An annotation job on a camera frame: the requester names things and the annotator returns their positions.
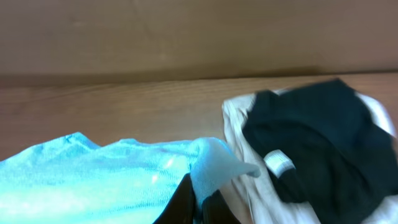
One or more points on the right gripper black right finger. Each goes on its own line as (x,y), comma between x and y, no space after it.
(215,210)

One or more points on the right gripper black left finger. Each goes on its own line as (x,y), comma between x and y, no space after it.
(181,207)

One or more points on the light blue t-shirt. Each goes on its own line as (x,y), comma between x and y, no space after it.
(73,180)

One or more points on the beige folded garment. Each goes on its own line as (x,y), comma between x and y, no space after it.
(258,193)

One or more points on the black folded garment on pile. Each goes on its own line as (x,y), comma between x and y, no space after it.
(321,146)

